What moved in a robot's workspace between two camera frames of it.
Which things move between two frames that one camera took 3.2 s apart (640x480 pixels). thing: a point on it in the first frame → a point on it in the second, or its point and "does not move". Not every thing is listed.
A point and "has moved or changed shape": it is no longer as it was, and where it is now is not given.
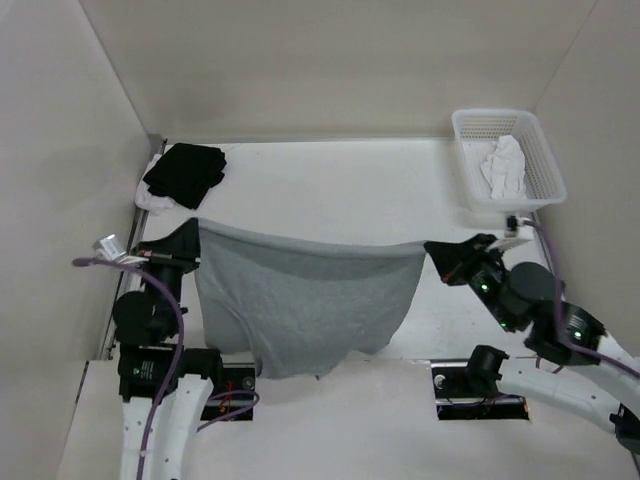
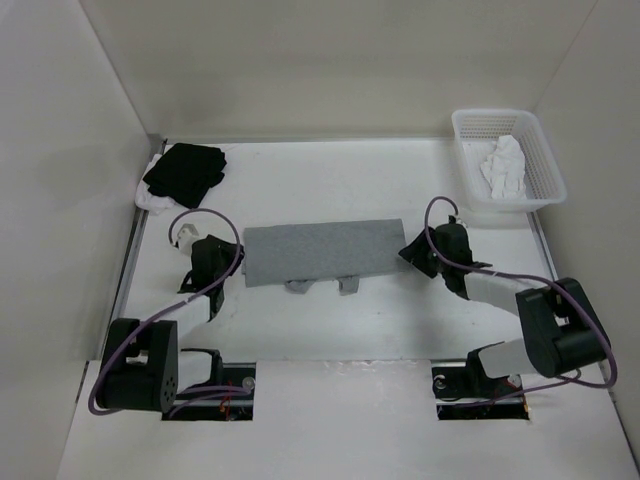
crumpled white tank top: [504, 169] does not move
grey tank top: [298, 307] has moved or changed shape
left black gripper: [181, 247] → [231, 252]
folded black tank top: [187, 173] does not move
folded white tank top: [144, 199] does not move
